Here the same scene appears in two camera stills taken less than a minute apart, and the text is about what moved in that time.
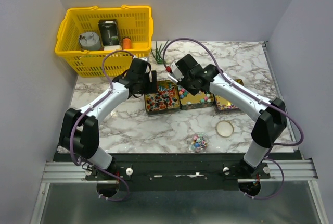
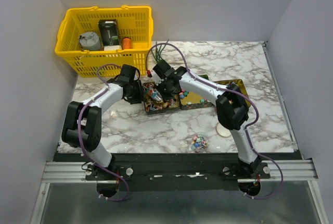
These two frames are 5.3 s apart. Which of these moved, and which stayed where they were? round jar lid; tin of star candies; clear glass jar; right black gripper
Moved: right black gripper
Stayed: round jar lid; tin of star candies; clear glass jar
